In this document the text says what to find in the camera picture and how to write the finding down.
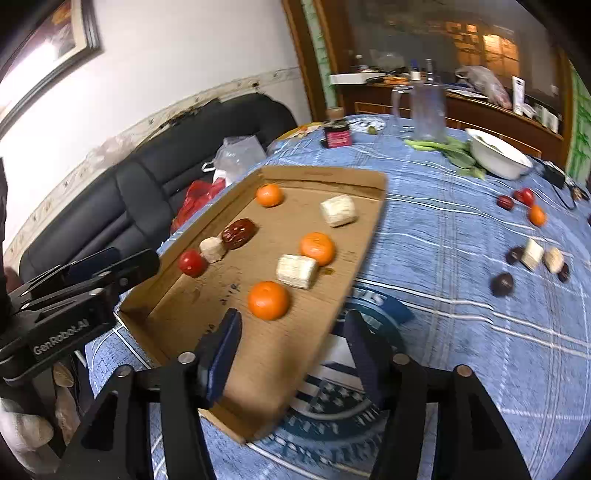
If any small brown yam piece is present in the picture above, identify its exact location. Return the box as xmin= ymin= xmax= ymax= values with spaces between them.
xmin=199 ymin=237 xmax=228 ymax=264

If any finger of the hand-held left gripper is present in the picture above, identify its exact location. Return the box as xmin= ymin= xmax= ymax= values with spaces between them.
xmin=7 ymin=247 xmax=123 ymax=306
xmin=30 ymin=249 xmax=161 ymax=311

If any bamboo wall sticker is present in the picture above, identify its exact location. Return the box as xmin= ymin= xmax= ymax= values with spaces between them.
xmin=566 ymin=65 xmax=591 ymax=195
xmin=302 ymin=0 xmax=338 ymax=107

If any clear glass pitcher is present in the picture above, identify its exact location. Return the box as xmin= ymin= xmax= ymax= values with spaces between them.
xmin=392 ymin=59 xmax=448 ymax=144

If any green leafy vegetable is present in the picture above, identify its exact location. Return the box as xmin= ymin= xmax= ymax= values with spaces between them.
xmin=405 ymin=137 xmax=486 ymax=180

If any crumpled clear plastic bag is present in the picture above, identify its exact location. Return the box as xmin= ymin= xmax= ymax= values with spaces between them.
xmin=213 ymin=135 xmax=267 ymax=183

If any person's left hand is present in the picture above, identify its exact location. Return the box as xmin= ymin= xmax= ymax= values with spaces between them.
xmin=53 ymin=362 xmax=81 ymax=432

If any clear plastic bag with food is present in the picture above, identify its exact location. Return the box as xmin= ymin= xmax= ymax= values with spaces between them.
xmin=455 ymin=65 xmax=513 ymax=109

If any shallow cardboard box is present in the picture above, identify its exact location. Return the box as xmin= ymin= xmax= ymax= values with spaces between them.
xmin=117 ymin=166 xmax=387 ymax=445

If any wooden counter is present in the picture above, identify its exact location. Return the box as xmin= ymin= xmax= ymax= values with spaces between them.
xmin=330 ymin=69 xmax=568 ymax=158

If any tall white carton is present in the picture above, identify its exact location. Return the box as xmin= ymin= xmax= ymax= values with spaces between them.
xmin=512 ymin=76 xmax=527 ymax=116

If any dark glossy round fruit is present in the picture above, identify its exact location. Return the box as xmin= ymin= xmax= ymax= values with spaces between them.
xmin=489 ymin=272 xmax=515 ymax=297

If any wooden framed glass partition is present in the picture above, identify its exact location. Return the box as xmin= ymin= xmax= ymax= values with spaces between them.
xmin=281 ymin=0 xmax=583 ymax=153

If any flat white box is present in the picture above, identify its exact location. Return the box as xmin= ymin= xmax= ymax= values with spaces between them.
xmin=330 ymin=71 xmax=386 ymax=86

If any black sofa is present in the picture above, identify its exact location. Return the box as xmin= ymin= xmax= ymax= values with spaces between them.
xmin=18 ymin=92 xmax=298 ymax=282

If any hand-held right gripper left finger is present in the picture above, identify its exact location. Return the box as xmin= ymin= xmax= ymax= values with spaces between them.
xmin=55 ymin=308 xmax=243 ymax=480

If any red plastic bag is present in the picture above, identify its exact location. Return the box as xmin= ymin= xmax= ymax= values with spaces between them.
xmin=171 ymin=178 xmax=227 ymax=234

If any blue plaid tablecloth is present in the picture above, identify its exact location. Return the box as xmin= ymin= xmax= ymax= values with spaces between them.
xmin=85 ymin=113 xmax=591 ymax=480

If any black power adapter with cable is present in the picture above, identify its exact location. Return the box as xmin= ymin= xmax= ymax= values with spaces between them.
xmin=529 ymin=156 xmax=580 ymax=212

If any white yam piece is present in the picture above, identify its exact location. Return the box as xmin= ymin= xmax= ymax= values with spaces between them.
xmin=320 ymin=194 xmax=358 ymax=228
xmin=276 ymin=254 xmax=319 ymax=290
xmin=521 ymin=237 xmax=546 ymax=272
xmin=542 ymin=247 xmax=566 ymax=274

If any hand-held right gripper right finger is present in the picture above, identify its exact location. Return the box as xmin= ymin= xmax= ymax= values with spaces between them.
xmin=342 ymin=309 xmax=532 ymax=480

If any framed wall picture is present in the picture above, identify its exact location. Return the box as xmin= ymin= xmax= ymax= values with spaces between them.
xmin=0 ymin=0 xmax=102 ymax=134

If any white bowl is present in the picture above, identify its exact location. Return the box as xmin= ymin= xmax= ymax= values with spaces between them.
xmin=465 ymin=128 xmax=535 ymax=181

